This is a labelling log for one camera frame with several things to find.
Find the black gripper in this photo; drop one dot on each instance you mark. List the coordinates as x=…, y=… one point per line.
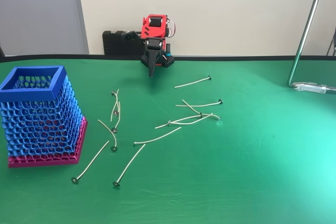
x=153, y=44

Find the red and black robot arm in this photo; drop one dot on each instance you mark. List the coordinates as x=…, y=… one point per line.
x=155, y=31

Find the black perforated arm base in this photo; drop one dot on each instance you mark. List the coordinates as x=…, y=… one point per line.
x=169, y=62

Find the blue and pink mesh basket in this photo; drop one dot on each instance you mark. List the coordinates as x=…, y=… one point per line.
x=26, y=95

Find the black and teal table clamp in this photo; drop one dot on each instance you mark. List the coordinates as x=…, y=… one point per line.
x=168, y=48

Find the black plastic case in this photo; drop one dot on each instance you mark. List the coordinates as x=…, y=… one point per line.
x=113, y=45

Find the green cloth with black rim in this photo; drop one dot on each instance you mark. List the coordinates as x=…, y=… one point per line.
x=236, y=169

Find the chrome tube stand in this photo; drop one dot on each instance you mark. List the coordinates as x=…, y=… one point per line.
x=307, y=87

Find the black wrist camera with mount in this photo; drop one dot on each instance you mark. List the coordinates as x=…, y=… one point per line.
x=131, y=36

